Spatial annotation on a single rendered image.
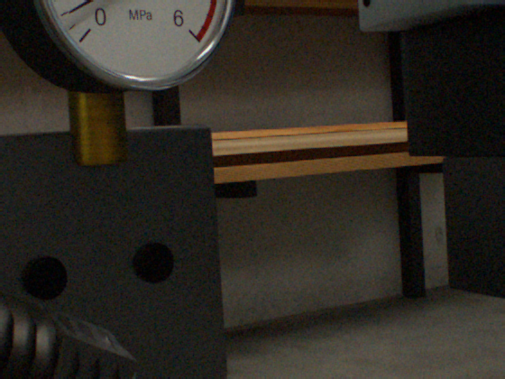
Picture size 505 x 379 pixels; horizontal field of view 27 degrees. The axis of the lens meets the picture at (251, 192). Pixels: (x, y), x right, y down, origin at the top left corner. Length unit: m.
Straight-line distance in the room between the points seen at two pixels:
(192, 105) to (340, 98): 0.61
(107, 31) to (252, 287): 3.20
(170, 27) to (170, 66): 0.01
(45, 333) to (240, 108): 3.21
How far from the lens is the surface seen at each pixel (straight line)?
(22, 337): 0.22
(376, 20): 0.73
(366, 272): 3.78
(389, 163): 3.15
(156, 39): 0.29
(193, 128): 0.32
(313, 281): 3.62
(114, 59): 0.28
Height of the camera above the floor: 0.62
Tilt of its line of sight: 3 degrees down
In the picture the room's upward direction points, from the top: 4 degrees counter-clockwise
